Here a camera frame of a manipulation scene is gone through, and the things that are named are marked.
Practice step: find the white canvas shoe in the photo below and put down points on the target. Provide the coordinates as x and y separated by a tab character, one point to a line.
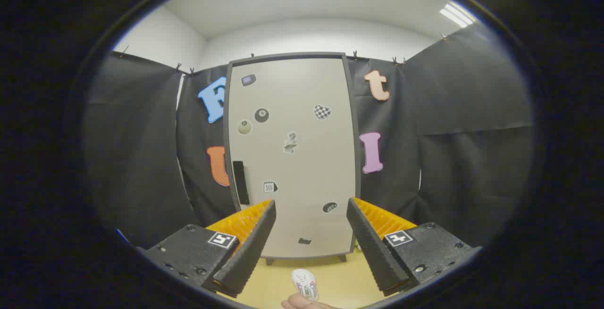
304	283

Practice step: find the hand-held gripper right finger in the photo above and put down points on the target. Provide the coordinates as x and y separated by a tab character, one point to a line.
375	252

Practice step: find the pale grey shoe cabinet door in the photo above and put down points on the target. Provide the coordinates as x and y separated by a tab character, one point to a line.
302	167

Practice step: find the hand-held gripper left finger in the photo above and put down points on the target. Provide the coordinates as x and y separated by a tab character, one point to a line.
250	252

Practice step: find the black backdrop cloth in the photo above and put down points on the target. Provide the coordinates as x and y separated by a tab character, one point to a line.
448	158

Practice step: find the grey shoe cabinet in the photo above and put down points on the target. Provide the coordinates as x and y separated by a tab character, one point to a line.
288	55

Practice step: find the small ceiling light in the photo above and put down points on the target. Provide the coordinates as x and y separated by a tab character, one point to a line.
455	15

